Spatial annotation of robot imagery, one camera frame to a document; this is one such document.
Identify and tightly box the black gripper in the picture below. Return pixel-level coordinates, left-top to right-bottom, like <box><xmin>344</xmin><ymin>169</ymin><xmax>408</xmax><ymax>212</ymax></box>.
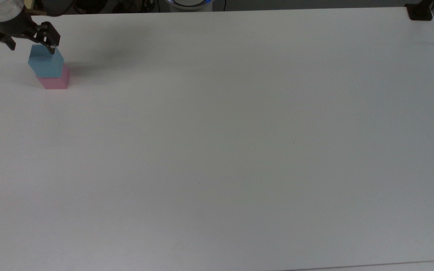
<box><xmin>0</xmin><ymin>9</ymin><xmax>61</xmax><ymax>55</ymax></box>

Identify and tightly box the black clamp mount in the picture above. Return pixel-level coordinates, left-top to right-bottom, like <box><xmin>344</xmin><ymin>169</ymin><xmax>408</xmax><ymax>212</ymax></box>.
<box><xmin>405</xmin><ymin>0</ymin><xmax>434</xmax><ymax>21</ymax></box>

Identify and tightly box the black round stand base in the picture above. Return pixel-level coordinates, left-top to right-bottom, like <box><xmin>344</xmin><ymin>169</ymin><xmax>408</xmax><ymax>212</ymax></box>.
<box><xmin>75</xmin><ymin>0</ymin><xmax>109</xmax><ymax>12</ymax></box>

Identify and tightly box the pink cube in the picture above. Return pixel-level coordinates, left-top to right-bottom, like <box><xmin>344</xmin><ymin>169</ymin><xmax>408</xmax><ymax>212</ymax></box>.
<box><xmin>36</xmin><ymin>63</ymin><xmax>71</xmax><ymax>90</ymax></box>

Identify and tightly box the blue cube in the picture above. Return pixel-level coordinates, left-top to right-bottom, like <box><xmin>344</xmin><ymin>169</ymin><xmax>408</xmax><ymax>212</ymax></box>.
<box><xmin>28</xmin><ymin>44</ymin><xmax>65</xmax><ymax>78</ymax></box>

